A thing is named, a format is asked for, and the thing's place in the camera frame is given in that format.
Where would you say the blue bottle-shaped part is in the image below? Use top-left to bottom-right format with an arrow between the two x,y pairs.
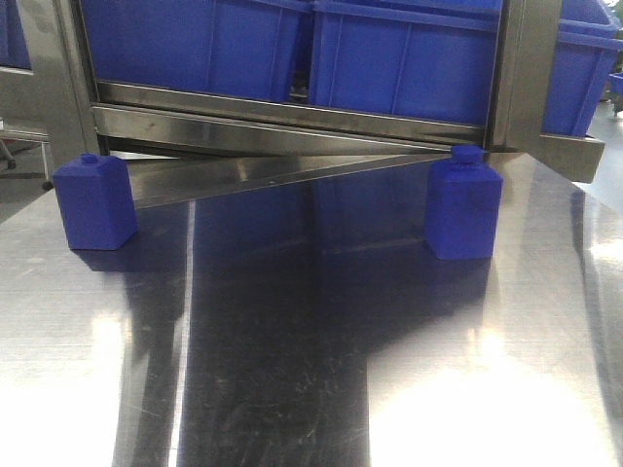
53,153 -> 138,251
424,145 -> 503,260

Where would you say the blue plastic bin left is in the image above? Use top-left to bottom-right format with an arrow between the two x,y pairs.
81,1 -> 312,102

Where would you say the blue plastic bin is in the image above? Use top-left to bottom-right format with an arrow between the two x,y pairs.
542,1 -> 622,137
309,1 -> 499,126
81,1 -> 312,102

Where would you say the blue plastic bin middle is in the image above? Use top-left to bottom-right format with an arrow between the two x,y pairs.
309,1 -> 499,126

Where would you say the blue plastic bin right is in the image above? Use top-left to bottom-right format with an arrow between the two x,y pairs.
542,1 -> 622,137

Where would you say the stainless steel rack frame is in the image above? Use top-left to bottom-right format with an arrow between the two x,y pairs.
1,1 -> 605,183

